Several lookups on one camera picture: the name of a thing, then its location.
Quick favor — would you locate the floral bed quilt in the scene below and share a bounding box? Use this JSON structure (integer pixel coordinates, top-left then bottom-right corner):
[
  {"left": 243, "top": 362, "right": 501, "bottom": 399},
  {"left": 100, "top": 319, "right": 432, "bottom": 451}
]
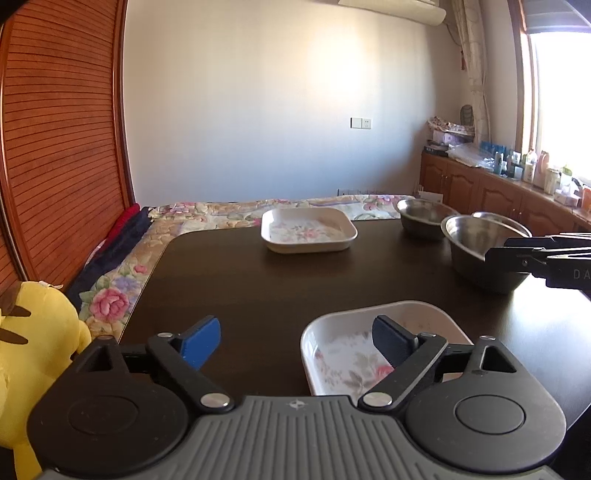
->
[{"left": 78, "top": 194, "right": 407, "bottom": 340}]

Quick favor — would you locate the pink thermos bottle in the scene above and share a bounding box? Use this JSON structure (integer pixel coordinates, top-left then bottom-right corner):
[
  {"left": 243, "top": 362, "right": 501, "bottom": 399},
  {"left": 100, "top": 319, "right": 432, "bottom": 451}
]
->
[{"left": 533, "top": 151, "right": 550, "bottom": 189}]

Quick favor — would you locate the wall air conditioner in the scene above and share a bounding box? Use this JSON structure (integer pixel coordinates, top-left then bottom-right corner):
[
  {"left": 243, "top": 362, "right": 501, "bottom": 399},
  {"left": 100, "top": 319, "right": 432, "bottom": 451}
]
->
[{"left": 338, "top": 0, "right": 447, "bottom": 26}]

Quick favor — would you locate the wooden louvered wardrobe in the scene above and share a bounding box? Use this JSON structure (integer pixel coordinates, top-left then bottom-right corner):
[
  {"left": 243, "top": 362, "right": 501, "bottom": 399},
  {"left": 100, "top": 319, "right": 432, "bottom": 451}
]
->
[{"left": 1, "top": 0, "right": 134, "bottom": 288}]

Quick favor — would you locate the white wall switch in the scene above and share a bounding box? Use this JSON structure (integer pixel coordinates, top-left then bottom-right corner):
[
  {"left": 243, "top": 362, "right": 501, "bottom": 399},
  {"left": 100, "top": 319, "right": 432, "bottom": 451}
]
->
[{"left": 351, "top": 118, "right": 372, "bottom": 130}]

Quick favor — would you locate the yellow plush toy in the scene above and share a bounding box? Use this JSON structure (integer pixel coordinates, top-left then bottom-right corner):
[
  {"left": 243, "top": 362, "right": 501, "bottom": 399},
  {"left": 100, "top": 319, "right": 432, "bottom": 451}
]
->
[{"left": 1, "top": 281, "right": 91, "bottom": 479}]

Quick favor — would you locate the stack of folded cloths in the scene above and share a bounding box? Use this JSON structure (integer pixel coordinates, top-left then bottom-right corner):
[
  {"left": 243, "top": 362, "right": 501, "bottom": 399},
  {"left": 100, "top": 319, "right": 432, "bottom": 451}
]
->
[{"left": 427, "top": 116, "right": 475, "bottom": 146}]

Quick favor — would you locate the white paper bag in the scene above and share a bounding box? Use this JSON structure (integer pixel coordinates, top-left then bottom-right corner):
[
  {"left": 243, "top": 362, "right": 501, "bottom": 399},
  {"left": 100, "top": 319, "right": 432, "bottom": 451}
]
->
[{"left": 417, "top": 187, "right": 444, "bottom": 203}]

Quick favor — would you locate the clear plastic bag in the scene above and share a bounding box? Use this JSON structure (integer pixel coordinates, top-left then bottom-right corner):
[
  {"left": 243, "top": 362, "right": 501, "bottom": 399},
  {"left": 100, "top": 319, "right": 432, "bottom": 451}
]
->
[{"left": 447, "top": 143, "right": 495, "bottom": 171}]

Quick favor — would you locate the wooden side cabinet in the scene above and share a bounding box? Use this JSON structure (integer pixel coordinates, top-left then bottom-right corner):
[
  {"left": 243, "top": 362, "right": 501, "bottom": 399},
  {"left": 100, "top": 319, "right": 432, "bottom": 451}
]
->
[{"left": 419, "top": 151, "right": 590, "bottom": 236}]

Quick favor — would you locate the large steel bowl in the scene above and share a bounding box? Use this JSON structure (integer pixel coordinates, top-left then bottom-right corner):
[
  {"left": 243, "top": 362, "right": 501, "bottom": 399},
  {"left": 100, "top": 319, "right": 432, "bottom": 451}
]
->
[{"left": 441, "top": 215, "right": 528, "bottom": 294}]

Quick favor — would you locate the small steel bowl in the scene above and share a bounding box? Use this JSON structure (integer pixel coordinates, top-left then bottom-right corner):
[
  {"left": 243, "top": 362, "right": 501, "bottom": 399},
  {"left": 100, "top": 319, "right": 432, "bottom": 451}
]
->
[{"left": 396, "top": 198, "right": 458, "bottom": 241}]

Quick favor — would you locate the medium steel bowl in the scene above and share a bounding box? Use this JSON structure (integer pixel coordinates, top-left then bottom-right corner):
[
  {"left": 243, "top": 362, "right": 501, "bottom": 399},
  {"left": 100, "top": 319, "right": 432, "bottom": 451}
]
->
[{"left": 472, "top": 211, "right": 532, "bottom": 238}]

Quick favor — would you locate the floral square plate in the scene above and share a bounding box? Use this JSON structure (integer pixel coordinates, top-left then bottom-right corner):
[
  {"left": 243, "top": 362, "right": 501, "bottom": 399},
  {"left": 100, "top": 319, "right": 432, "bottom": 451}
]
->
[
  {"left": 301, "top": 300, "right": 472, "bottom": 402},
  {"left": 260, "top": 207, "right": 359, "bottom": 254}
]

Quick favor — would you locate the red and navy blanket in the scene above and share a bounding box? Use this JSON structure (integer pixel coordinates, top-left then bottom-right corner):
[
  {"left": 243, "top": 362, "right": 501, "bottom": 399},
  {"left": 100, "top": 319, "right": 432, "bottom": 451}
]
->
[{"left": 66, "top": 205, "right": 151, "bottom": 310}]

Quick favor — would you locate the patterned window curtain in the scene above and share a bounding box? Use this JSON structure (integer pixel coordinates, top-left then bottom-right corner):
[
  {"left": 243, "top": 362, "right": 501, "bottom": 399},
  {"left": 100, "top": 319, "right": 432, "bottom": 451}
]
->
[{"left": 451, "top": 0, "right": 490, "bottom": 144}]

